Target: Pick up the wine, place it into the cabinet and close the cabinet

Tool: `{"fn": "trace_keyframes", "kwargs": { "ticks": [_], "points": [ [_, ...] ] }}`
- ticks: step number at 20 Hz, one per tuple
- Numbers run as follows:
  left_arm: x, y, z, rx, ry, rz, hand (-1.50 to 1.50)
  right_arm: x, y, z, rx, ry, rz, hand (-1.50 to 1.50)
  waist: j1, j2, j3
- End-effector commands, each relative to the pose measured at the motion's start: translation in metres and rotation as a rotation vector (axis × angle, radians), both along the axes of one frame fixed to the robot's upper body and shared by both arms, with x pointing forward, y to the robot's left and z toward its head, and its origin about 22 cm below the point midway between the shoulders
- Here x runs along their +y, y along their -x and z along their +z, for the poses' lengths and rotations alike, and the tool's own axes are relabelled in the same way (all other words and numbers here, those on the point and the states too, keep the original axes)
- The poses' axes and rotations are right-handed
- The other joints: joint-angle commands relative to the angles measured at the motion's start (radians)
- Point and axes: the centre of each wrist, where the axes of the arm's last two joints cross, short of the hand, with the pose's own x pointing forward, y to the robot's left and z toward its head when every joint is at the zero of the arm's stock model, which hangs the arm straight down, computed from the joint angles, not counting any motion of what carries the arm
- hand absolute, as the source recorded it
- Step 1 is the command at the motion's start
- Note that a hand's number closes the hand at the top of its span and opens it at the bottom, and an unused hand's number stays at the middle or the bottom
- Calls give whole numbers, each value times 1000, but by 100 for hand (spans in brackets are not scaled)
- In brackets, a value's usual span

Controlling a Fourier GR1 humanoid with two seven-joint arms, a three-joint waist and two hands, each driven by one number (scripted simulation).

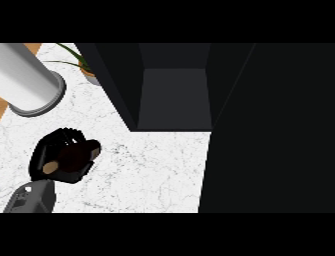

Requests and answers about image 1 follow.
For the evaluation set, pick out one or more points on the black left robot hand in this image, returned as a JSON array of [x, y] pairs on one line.
[[40, 156]]

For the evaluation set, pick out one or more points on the dark grey open cabinet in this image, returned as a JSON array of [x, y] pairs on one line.
[[171, 96]]

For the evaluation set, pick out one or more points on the dark grey cabinet door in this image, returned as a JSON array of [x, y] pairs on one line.
[[282, 133]]

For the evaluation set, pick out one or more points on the potted green plant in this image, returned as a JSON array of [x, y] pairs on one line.
[[82, 68]]

